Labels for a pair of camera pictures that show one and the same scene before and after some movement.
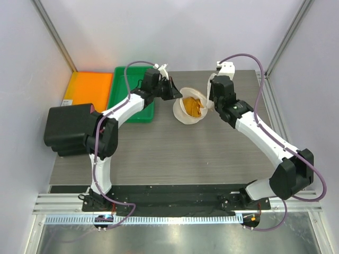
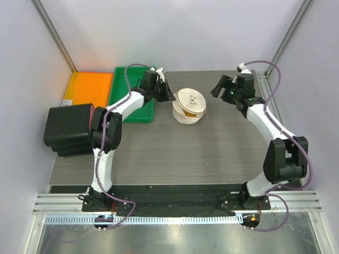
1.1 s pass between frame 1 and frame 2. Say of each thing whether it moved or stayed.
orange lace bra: moved
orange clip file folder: stayed
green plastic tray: stayed
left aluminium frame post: stayed
